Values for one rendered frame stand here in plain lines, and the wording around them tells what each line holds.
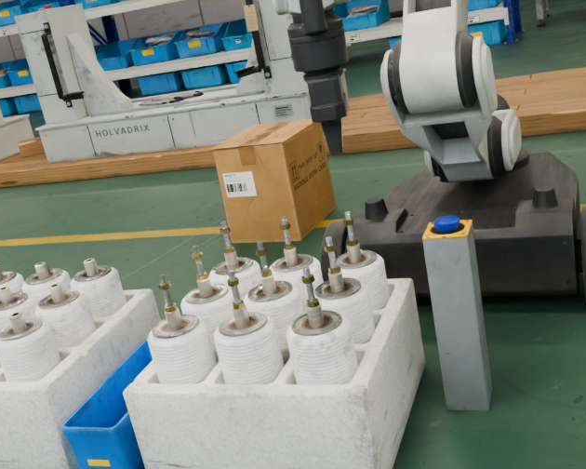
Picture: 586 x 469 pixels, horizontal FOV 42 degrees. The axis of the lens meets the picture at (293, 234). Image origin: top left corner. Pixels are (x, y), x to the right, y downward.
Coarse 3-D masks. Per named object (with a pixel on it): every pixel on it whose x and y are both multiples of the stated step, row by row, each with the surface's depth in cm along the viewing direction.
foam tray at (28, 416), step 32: (96, 320) 147; (128, 320) 149; (160, 320) 160; (64, 352) 136; (96, 352) 138; (128, 352) 148; (0, 384) 128; (32, 384) 126; (64, 384) 129; (96, 384) 137; (0, 416) 129; (32, 416) 127; (64, 416) 128; (0, 448) 132; (32, 448) 129; (64, 448) 128
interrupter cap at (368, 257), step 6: (366, 252) 133; (372, 252) 133; (336, 258) 133; (342, 258) 133; (348, 258) 133; (366, 258) 131; (372, 258) 130; (342, 264) 130; (348, 264) 130; (354, 264) 129; (360, 264) 129; (366, 264) 128
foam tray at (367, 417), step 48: (384, 336) 118; (144, 384) 119; (192, 384) 116; (240, 384) 113; (288, 384) 110; (384, 384) 115; (144, 432) 119; (192, 432) 116; (240, 432) 113; (288, 432) 110; (336, 432) 107; (384, 432) 113
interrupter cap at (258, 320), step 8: (248, 312) 119; (256, 312) 118; (224, 320) 117; (232, 320) 117; (256, 320) 116; (264, 320) 114; (224, 328) 115; (232, 328) 114; (240, 328) 114; (248, 328) 113; (256, 328) 112; (232, 336) 112
